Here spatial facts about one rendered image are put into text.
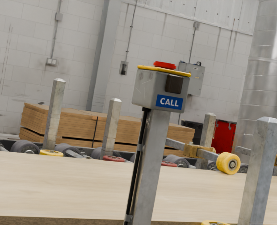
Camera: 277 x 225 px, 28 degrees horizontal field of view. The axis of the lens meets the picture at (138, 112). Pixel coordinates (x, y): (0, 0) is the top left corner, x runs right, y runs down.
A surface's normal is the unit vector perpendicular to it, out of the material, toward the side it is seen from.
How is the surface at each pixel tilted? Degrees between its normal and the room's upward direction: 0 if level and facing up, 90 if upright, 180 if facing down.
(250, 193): 90
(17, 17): 90
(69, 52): 90
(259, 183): 90
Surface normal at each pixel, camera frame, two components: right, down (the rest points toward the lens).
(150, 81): -0.86, -0.12
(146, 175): 0.48, 0.13
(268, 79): -0.29, 0.00
